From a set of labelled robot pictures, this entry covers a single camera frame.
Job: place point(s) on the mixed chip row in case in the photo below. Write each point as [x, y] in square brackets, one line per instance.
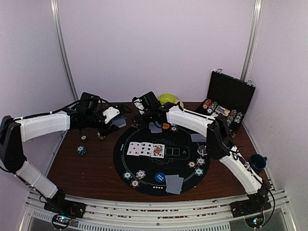
[231, 116]

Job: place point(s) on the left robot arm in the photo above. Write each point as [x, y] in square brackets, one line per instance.
[79, 115]

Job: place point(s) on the green twenty chip row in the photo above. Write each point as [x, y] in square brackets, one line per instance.
[212, 108]

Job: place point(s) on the red five chip row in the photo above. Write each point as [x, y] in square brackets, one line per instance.
[206, 104]

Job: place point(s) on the blue ten chip bottom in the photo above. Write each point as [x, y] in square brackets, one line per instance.
[140, 174]

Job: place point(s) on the blue card top seat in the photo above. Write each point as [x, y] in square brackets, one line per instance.
[154, 127]

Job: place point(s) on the beige bird plate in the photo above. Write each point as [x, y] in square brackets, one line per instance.
[179, 101]

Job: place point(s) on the left aluminium post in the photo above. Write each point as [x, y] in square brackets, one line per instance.
[63, 53]

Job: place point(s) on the aluminium front rail frame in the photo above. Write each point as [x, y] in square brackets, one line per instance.
[201, 215]

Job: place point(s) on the blue fifty chip row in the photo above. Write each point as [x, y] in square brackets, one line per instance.
[238, 118]

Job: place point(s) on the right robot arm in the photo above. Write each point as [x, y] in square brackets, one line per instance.
[219, 146]

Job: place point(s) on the black poker chip case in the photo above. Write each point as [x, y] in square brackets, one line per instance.
[230, 93]

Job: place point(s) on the aluminium post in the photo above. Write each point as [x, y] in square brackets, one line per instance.
[63, 53]
[252, 41]

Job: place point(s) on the green chip stack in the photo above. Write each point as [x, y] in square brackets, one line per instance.
[81, 150]

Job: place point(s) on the right aluminium post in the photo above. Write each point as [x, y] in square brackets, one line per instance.
[252, 41]

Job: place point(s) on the orange big blind button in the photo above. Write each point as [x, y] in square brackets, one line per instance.
[165, 126]

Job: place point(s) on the face card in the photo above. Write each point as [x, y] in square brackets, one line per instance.
[158, 151]

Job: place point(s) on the clear dealer button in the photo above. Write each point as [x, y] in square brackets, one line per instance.
[202, 150]

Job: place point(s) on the black hundred chip top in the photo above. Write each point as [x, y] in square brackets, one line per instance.
[174, 129]

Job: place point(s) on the round black poker mat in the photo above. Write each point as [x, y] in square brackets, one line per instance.
[179, 150]

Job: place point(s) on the blue card seat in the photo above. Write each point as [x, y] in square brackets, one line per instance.
[154, 127]
[196, 137]

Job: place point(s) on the loose card deck in case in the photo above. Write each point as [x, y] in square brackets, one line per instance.
[222, 111]

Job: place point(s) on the green fifty chip bottom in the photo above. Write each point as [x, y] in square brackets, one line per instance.
[127, 175]

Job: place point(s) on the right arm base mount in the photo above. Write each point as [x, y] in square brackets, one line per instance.
[252, 211]

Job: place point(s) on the single blue playing card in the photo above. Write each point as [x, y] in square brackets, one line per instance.
[171, 179]

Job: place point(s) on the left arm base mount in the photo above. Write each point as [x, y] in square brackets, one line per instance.
[65, 213]

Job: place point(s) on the black hundred chip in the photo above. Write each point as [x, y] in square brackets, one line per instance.
[135, 183]
[174, 129]

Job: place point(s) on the dark blue mug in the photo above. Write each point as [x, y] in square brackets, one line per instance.
[258, 162]

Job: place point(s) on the black hundred chip bottom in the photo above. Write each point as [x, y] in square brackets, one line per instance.
[135, 183]

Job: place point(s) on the blue small blind button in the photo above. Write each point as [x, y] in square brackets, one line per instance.
[160, 177]

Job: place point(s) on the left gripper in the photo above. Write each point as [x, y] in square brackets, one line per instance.
[104, 131]

